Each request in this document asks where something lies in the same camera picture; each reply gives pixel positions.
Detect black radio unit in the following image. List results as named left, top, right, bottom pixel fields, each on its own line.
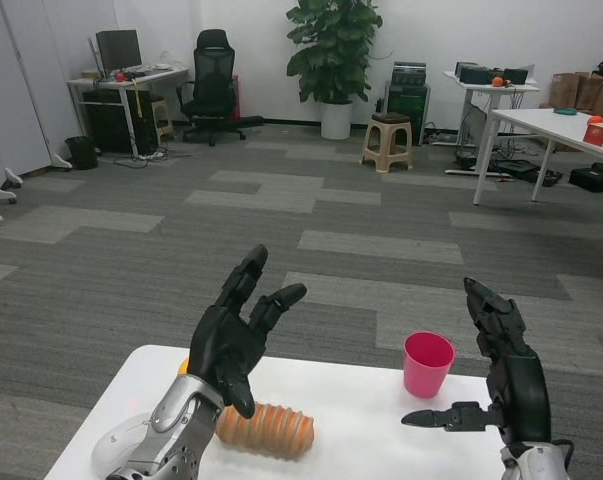
left=391, top=61, right=427, bottom=87

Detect long white table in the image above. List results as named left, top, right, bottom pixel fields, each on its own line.
left=472, top=108, right=603, bottom=206

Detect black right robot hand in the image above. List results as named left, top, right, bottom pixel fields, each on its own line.
left=400, top=277, right=554, bottom=446

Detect flat black floor bag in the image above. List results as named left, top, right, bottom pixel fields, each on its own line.
left=495, top=159, right=540, bottom=184

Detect beige stool brown cushion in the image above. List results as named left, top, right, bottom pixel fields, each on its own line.
left=359, top=112, right=415, bottom=174

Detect black mesh office chair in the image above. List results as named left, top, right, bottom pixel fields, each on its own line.
left=175, top=28, right=265, bottom=148

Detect wide black equipment box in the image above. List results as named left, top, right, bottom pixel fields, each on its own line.
left=454, top=61, right=497, bottom=85

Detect black green equipment case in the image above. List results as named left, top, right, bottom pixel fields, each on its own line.
left=384, top=83, right=431, bottom=147

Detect black computer monitor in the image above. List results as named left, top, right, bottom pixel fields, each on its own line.
left=94, top=29, right=143, bottom=77

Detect white standing desk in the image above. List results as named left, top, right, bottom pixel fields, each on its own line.
left=443, top=69, right=541, bottom=176

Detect small beige plastic stool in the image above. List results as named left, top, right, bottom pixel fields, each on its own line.
left=150, top=98, right=176, bottom=146

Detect black trash bin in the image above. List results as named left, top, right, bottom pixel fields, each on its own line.
left=64, top=135, right=100, bottom=171

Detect ridged orange bread loaf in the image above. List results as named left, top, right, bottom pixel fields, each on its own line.
left=214, top=401, right=316, bottom=460

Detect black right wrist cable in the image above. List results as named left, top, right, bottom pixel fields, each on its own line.
left=550, top=438, right=576, bottom=471

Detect large green leafy plant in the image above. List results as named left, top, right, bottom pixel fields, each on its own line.
left=285, top=0, right=384, bottom=106

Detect black cabinet under desk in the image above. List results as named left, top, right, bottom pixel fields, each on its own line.
left=82, top=88, right=160, bottom=155

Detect pink plastic cup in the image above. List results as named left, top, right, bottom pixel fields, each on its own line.
left=403, top=331, right=456, bottom=400

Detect white plant pot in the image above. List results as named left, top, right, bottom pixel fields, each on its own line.
left=320, top=101, right=354, bottom=141

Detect white desk with monitor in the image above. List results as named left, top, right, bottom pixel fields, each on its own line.
left=66, top=67, right=190, bottom=157

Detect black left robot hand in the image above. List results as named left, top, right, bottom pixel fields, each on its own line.
left=186, top=243, right=309, bottom=420

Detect brown paper bags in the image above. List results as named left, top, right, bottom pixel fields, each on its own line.
left=550, top=71, right=603, bottom=111

